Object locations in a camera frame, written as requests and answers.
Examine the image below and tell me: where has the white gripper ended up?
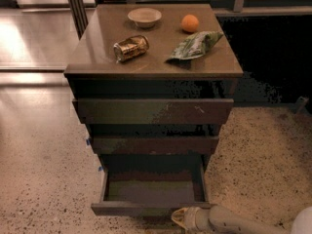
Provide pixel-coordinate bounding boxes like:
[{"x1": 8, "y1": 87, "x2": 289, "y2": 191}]
[{"x1": 171, "y1": 207, "x2": 210, "y2": 231}]

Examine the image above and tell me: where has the brown bottom drawer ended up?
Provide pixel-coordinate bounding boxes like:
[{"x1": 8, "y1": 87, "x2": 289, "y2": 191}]
[{"x1": 91, "y1": 166, "x2": 211, "y2": 216}]

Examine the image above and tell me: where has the brown drawer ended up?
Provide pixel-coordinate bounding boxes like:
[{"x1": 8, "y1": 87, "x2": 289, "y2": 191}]
[
  {"x1": 91, "y1": 166, "x2": 211, "y2": 216},
  {"x1": 73, "y1": 98, "x2": 234, "y2": 125},
  {"x1": 90, "y1": 136, "x2": 219, "y2": 155}
]

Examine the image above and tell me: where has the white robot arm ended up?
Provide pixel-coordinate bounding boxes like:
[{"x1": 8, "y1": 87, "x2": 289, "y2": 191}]
[{"x1": 172, "y1": 205, "x2": 312, "y2": 234}]

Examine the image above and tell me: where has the brown middle drawer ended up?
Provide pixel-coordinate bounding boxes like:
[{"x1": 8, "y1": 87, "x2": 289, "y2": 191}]
[{"x1": 90, "y1": 136, "x2": 219, "y2": 155}]

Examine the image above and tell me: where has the brown drawer cabinet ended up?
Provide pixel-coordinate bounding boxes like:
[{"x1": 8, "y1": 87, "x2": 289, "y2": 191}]
[{"x1": 64, "y1": 5, "x2": 243, "y2": 166}]

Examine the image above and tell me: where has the brown top drawer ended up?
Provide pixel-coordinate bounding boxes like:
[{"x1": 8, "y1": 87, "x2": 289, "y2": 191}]
[{"x1": 73, "y1": 98, "x2": 234, "y2": 125}]

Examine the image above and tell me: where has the green chip bag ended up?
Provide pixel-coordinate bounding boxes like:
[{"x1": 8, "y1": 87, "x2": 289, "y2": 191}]
[{"x1": 167, "y1": 31, "x2": 223, "y2": 61}]

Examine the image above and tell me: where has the crushed gold can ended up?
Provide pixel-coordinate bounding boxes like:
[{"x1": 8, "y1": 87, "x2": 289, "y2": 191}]
[{"x1": 113, "y1": 35, "x2": 149, "y2": 62}]

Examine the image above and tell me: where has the orange fruit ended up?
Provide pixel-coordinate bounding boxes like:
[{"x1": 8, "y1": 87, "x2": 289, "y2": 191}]
[{"x1": 181, "y1": 15, "x2": 199, "y2": 33}]

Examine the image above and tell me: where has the white ceramic bowl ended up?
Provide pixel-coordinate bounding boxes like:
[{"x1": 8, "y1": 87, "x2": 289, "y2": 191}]
[{"x1": 128, "y1": 8, "x2": 162, "y2": 28}]

